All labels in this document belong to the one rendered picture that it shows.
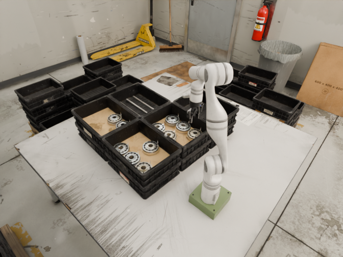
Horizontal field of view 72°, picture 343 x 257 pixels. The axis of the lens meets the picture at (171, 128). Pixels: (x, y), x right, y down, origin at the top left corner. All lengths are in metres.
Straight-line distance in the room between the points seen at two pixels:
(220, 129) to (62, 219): 1.69
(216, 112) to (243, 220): 0.67
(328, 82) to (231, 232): 2.96
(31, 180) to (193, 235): 1.84
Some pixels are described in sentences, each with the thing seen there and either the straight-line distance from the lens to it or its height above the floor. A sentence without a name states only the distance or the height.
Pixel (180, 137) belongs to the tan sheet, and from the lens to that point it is 1.59.
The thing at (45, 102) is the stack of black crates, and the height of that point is 0.50.
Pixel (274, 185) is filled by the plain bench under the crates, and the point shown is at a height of 0.70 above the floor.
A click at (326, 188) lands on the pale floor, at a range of 2.81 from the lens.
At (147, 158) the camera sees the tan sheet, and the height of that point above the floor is 0.83.
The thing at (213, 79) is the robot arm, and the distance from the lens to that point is 0.96.
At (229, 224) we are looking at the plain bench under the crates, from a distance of 1.39.
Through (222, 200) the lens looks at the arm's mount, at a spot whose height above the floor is 0.77.
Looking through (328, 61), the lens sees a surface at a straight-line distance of 3.89.
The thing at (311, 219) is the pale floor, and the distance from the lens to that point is 2.51.
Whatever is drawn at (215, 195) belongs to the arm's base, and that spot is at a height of 0.86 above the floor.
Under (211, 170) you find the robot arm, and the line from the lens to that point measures 1.10.
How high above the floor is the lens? 1.89
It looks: 40 degrees down
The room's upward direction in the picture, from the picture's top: 2 degrees clockwise
